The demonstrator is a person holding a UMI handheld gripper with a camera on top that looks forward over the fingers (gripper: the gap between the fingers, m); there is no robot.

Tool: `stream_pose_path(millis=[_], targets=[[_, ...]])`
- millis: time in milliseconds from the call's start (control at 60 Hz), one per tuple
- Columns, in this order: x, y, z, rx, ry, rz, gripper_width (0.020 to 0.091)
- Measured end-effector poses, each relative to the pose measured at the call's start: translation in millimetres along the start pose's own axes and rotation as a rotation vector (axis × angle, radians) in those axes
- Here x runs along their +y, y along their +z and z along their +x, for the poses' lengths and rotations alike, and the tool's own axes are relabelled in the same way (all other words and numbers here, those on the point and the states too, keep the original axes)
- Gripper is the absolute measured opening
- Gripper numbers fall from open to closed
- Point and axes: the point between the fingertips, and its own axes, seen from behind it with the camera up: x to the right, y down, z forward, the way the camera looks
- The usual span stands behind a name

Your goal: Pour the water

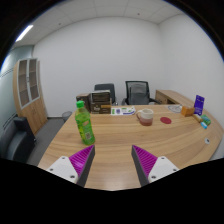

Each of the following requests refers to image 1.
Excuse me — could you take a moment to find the black office chair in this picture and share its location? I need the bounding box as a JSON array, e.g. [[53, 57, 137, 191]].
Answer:
[[93, 82, 118, 106]]

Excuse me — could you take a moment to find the clear glass dish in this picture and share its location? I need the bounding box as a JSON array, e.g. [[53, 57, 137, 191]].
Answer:
[[167, 103, 184, 114]]

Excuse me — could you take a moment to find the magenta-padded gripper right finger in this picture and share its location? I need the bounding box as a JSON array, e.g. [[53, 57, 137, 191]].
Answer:
[[130, 144, 181, 188]]

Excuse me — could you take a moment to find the grey mesh office chair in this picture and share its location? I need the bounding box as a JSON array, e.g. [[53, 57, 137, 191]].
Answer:
[[121, 80, 162, 106]]

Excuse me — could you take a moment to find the purple standing card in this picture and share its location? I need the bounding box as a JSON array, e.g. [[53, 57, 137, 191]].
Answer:
[[193, 94, 206, 117]]

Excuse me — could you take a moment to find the printed paper leaflet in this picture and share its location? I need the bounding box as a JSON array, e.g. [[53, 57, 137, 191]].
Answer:
[[110, 105, 137, 117]]

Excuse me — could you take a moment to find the wooden shelf cabinet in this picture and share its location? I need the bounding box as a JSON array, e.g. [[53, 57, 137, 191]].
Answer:
[[12, 57, 49, 135]]

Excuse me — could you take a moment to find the white mug with brown base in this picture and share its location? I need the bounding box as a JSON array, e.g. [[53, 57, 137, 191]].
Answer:
[[135, 108, 155, 127]]

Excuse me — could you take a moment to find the low wooden side cabinet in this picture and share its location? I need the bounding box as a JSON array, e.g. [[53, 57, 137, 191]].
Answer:
[[154, 88, 196, 108]]

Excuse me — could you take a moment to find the flat round red coaster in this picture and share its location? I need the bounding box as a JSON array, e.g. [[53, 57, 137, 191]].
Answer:
[[159, 116, 173, 125]]

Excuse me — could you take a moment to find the ceiling light panel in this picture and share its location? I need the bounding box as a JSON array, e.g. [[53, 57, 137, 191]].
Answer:
[[15, 24, 35, 43]]

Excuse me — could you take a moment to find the tan bar packet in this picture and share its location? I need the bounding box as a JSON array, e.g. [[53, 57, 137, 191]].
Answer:
[[192, 113, 204, 124]]

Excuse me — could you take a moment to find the grey waste bin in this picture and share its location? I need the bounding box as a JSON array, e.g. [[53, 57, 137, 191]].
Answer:
[[61, 110, 73, 123]]

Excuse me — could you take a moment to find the green drink bottle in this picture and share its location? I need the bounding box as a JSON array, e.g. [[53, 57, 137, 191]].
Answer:
[[73, 100, 96, 146]]

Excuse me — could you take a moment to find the green box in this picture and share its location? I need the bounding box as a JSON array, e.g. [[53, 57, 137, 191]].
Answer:
[[200, 114, 212, 126]]

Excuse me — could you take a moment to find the brown box with black top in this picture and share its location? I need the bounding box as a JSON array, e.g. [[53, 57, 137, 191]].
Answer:
[[89, 89, 113, 115]]

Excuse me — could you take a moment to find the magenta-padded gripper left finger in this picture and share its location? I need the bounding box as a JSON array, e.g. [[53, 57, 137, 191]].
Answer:
[[45, 144, 96, 188]]

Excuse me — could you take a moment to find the orange box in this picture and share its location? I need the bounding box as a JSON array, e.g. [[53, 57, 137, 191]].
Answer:
[[180, 105, 196, 118]]

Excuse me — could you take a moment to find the dark armchair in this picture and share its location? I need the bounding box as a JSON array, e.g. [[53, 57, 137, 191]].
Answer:
[[0, 115, 37, 164]]

